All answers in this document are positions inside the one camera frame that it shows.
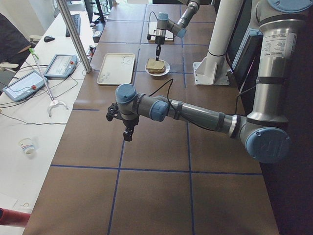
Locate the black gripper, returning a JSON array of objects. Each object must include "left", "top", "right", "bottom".
[
  {"left": 123, "top": 119, "right": 139, "bottom": 141},
  {"left": 156, "top": 36, "right": 165, "bottom": 61}
]

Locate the brown bread slice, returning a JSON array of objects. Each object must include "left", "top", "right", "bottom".
[{"left": 146, "top": 58, "right": 165, "bottom": 70}]

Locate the white round plate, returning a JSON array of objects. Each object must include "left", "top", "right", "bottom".
[{"left": 145, "top": 58, "right": 170, "bottom": 76}]

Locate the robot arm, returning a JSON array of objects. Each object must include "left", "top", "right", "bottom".
[
  {"left": 155, "top": 0, "right": 201, "bottom": 61},
  {"left": 106, "top": 0, "right": 313, "bottom": 164}
]

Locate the bottom bread slice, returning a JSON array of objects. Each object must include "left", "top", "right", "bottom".
[{"left": 148, "top": 66, "right": 166, "bottom": 74}]

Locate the wooden cutting board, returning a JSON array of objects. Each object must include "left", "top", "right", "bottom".
[{"left": 148, "top": 22, "right": 174, "bottom": 44}]

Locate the cream bear serving tray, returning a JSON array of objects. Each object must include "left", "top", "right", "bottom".
[{"left": 96, "top": 53, "right": 135, "bottom": 85}]

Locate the black monitor stand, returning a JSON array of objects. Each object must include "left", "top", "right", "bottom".
[{"left": 84, "top": 0, "right": 106, "bottom": 27}]

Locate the reacher grabber tool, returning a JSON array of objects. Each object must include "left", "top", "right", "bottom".
[{"left": 29, "top": 48, "right": 69, "bottom": 117}]

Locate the black keyboard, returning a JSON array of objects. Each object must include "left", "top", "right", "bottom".
[{"left": 65, "top": 14, "right": 81, "bottom": 37}]

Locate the far teach pendant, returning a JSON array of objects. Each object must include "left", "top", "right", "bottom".
[{"left": 44, "top": 54, "right": 78, "bottom": 79}]

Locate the teach pendant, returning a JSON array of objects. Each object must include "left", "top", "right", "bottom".
[
  {"left": 44, "top": 54, "right": 78, "bottom": 79},
  {"left": 2, "top": 71, "right": 45, "bottom": 102}
]

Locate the paper cup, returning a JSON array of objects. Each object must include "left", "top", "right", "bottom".
[{"left": 18, "top": 138, "right": 36, "bottom": 157}]

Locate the black computer mouse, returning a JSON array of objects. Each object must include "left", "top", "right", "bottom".
[{"left": 44, "top": 35, "right": 55, "bottom": 43}]

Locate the near teach pendant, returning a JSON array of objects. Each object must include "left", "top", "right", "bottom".
[{"left": 2, "top": 71, "right": 45, "bottom": 102}]

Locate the person in black shirt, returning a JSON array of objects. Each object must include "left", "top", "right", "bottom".
[{"left": 0, "top": 14, "right": 32, "bottom": 71}]

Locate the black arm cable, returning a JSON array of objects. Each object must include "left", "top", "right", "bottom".
[{"left": 148, "top": 78, "right": 241, "bottom": 131}]

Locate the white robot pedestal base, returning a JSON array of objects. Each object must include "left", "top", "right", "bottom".
[{"left": 193, "top": 0, "right": 244, "bottom": 85}]

